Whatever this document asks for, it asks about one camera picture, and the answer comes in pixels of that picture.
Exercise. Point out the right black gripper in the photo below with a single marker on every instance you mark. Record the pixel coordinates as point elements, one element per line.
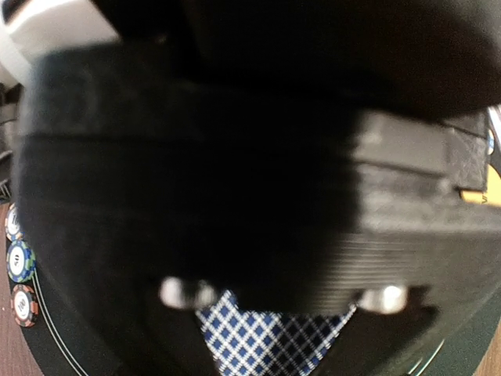
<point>254,119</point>

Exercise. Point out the orange big blind button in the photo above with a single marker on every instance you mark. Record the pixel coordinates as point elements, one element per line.
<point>491,195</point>

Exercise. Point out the grey card deck box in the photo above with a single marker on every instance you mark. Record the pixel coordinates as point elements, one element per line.
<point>257,343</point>

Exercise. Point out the blue white chip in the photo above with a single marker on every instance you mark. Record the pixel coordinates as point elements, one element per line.
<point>13,230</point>

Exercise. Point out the green chip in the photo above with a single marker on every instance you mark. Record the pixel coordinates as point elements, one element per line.
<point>20,261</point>

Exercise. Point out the orange chip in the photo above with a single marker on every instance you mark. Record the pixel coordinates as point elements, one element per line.
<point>24,305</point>

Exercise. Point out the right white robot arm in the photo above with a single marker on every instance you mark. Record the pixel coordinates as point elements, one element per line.
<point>261,187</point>

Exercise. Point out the round black poker mat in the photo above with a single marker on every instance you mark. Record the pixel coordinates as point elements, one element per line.
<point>58,344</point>

